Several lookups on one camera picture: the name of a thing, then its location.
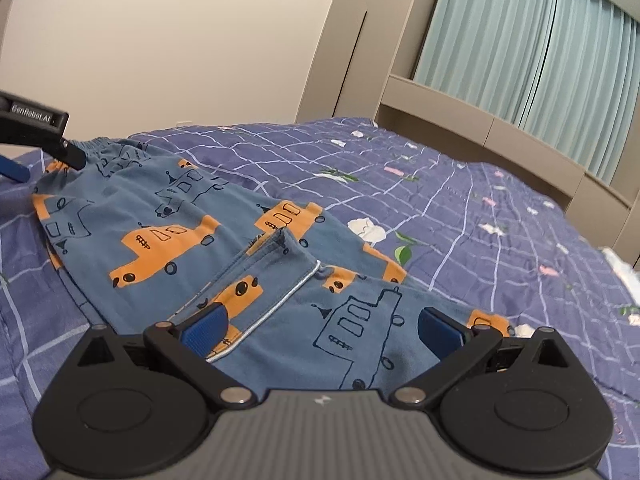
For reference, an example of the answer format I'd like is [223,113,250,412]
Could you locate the purple checked floral quilt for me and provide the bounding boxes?
[0,117,640,480]

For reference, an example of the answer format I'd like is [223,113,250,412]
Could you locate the beige wardrobe with door gap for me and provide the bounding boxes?
[295,0,451,123]

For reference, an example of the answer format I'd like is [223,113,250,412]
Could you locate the blue pants with orange cars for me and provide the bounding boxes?
[31,136,516,393]

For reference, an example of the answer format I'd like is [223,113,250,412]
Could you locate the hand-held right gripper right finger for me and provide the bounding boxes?
[389,305,591,411]

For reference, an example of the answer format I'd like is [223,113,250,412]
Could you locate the beige headboard cabinet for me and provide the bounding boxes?
[375,74,636,261]

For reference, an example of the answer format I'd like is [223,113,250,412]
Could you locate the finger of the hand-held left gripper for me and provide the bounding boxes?
[54,135,87,170]
[0,155,30,182]

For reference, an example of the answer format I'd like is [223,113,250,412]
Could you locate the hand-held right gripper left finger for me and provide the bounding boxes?
[67,302,253,413]

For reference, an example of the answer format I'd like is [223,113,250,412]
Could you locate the light blue curtain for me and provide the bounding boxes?
[412,0,640,186]

